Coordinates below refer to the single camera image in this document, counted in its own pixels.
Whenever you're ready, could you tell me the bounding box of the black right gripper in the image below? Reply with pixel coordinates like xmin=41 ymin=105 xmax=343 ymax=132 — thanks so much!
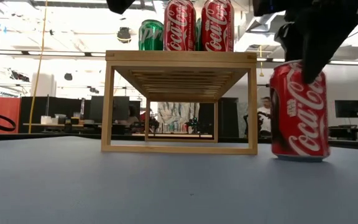
xmin=252 ymin=0 xmax=358 ymax=85

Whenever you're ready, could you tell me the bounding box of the green Sprite can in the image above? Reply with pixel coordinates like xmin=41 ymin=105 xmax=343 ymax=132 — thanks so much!
xmin=138 ymin=19 xmax=165 ymax=52
xmin=196 ymin=17 xmax=203 ymax=52

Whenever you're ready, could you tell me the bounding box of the red Coca-Cola can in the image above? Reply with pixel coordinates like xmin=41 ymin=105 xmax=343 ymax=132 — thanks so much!
xmin=201 ymin=0 xmax=235 ymax=52
xmin=268 ymin=60 xmax=331 ymax=163
xmin=163 ymin=0 xmax=197 ymax=52

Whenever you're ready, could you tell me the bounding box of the wooden slatted shelf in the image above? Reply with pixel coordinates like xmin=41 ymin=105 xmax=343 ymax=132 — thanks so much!
xmin=100 ymin=49 xmax=259 ymax=156

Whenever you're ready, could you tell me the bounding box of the black hanging ceiling lamp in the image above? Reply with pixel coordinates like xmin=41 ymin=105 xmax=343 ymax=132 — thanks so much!
xmin=116 ymin=26 xmax=132 ymax=44

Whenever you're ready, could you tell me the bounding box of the black monitor on stand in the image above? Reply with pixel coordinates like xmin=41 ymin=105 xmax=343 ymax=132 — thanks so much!
xmin=334 ymin=99 xmax=358 ymax=141

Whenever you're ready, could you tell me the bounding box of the person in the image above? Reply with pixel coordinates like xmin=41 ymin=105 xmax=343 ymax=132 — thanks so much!
xmin=255 ymin=96 xmax=273 ymax=138

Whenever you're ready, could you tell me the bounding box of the yellow pole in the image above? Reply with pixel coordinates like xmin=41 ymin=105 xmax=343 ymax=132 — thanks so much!
xmin=28 ymin=0 xmax=48 ymax=134

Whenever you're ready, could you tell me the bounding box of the white cylindrical tank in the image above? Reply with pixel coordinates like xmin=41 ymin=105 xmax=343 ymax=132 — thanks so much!
xmin=31 ymin=73 xmax=56 ymax=98

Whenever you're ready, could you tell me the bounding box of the black partition panel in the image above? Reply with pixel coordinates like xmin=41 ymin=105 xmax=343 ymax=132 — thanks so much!
xmin=19 ymin=95 xmax=142 ymax=134

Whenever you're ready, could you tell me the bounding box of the white patterned backdrop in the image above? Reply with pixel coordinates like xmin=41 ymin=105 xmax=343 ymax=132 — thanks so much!
xmin=157 ymin=101 xmax=200 ymax=125

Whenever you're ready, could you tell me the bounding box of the wooden table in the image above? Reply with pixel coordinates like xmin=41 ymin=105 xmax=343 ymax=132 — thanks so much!
xmin=132 ymin=133 xmax=213 ymax=139

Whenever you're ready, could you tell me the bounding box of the wooden desk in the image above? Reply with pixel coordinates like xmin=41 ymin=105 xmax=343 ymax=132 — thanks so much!
xmin=22 ymin=122 xmax=105 ymax=129

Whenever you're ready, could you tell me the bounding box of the red partition panel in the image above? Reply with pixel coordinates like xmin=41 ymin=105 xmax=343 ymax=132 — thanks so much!
xmin=0 ymin=96 xmax=22 ymax=134

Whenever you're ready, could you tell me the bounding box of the blue table mat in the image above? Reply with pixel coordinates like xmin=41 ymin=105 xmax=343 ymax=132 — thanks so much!
xmin=0 ymin=136 xmax=358 ymax=224

